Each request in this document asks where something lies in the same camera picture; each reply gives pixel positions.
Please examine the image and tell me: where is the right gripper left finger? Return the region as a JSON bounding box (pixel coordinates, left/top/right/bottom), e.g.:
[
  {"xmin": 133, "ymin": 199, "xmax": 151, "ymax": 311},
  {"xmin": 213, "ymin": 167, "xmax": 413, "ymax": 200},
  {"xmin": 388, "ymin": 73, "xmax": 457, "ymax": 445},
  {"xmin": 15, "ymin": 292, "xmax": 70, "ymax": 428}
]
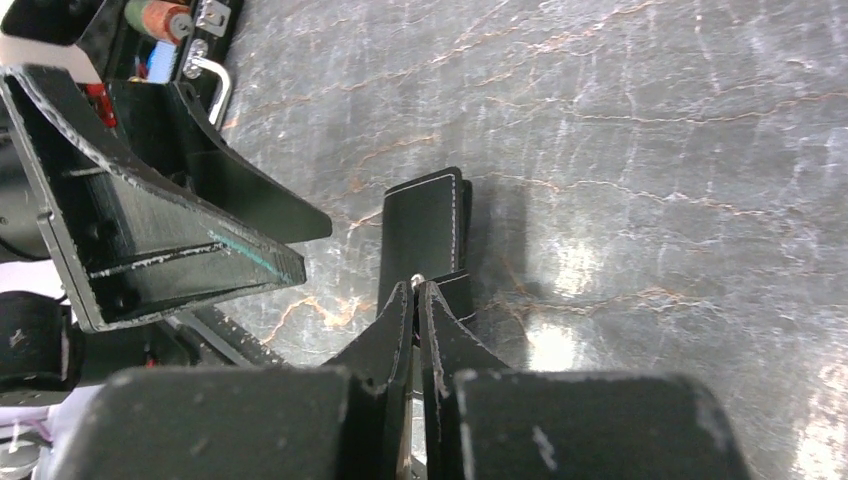
[{"xmin": 321, "ymin": 281, "xmax": 414, "ymax": 479}]

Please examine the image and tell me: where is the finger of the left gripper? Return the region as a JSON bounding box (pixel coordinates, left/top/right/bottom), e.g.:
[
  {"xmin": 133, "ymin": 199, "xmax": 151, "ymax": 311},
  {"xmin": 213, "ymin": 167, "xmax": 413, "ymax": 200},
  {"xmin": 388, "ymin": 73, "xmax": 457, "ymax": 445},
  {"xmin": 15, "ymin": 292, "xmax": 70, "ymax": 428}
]
[
  {"xmin": 108, "ymin": 81, "xmax": 332, "ymax": 244},
  {"xmin": 1, "ymin": 65, "xmax": 306, "ymax": 332}
]

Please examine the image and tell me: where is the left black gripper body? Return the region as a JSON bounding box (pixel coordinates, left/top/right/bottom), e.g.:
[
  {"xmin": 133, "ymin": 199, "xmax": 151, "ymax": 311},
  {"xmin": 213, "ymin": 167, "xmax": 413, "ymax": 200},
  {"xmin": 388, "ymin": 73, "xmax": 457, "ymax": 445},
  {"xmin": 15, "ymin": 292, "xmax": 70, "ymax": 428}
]
[{"xmin": 0, "ymin": 29, "xmax": 121, "ymax": 130}]

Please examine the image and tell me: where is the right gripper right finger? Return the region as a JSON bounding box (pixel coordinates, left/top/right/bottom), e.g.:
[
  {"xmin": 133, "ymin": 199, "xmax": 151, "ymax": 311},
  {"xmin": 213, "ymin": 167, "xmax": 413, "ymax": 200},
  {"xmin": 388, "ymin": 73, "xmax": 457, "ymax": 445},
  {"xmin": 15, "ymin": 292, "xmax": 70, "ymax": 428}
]
[{"xmin": 418, "ymin": 281, "xmax": 507, "ymax": 479}]

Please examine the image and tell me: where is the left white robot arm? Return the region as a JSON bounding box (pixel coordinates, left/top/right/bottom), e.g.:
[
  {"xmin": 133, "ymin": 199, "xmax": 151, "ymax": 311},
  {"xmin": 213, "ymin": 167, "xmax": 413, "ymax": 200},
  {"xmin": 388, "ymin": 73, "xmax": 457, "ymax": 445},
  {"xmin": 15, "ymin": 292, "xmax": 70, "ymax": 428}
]
[{"xmin": 1, "ymin": 34, "xmax": 332, "ymax": 479}]

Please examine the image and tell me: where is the black poker chip case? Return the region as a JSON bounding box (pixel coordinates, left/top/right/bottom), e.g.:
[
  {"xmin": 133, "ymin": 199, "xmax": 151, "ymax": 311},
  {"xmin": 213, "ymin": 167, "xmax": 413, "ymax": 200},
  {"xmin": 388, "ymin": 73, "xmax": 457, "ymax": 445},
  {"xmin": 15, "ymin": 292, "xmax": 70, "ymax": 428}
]
[{"xmin": 0, "ymin": 0, "xmax": 245, "ymax": 130}]

